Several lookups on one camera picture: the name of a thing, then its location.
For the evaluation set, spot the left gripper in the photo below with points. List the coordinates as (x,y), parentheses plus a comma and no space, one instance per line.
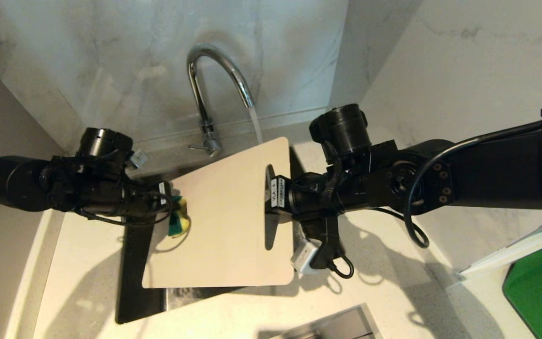
(111,200)

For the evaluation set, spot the chrome gooseneck faucet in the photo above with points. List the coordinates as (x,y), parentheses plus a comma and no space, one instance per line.
(200,101)

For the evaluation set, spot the yellow and green sponge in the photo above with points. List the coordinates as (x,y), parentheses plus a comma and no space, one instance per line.
(180,221)

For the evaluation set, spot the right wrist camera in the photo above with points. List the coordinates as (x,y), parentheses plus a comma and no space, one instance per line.
(305,258)

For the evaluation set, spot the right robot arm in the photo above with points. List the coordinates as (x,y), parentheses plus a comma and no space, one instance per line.
(492,165)

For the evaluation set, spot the steel tray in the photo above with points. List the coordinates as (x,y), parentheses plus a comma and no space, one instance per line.
(332,325)

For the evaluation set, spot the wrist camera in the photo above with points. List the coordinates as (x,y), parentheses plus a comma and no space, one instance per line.
(305,258)
(138,158)

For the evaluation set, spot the dark kitchen sink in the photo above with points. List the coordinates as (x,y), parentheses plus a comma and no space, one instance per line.
(139,278)

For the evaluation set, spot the white board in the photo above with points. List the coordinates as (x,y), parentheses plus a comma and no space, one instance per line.
(515,249)

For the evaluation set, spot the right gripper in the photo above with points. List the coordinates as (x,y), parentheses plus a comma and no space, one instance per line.
(308,195)

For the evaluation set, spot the beige cutting board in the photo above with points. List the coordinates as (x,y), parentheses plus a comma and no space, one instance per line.
(224,221)

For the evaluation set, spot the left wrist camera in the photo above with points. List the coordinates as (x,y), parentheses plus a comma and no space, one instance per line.
(138,158)

